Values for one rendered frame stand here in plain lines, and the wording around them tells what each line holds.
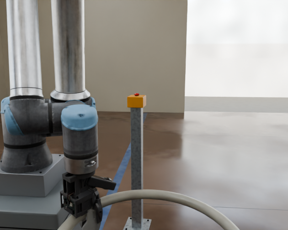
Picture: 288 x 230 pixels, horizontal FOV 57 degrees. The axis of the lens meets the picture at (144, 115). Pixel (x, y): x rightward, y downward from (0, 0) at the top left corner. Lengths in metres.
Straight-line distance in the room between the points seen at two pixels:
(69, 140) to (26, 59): 0.27
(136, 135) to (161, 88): 4.95
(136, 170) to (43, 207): 1.19
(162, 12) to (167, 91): 1.94
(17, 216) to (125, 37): 6.22
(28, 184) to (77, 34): 0.56
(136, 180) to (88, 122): 1.49
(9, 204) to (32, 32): 0.59
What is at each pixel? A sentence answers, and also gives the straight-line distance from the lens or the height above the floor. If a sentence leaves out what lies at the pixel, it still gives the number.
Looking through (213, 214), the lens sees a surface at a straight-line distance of 0.83.
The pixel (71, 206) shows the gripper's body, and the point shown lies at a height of 0.96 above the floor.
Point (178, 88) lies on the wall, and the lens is 6.89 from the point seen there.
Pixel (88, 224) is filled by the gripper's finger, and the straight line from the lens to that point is 0.81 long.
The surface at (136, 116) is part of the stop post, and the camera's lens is 1.96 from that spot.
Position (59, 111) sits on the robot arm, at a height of 1.20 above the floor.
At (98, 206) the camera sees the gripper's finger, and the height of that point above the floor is 0.94.
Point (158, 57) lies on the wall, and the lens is 6.86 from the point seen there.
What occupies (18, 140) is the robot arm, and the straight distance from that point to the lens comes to 1.07.
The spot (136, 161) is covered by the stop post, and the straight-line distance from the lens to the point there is 2.06.
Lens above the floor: 1.34
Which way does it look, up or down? 12 degrees down
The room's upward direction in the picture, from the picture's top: straight up
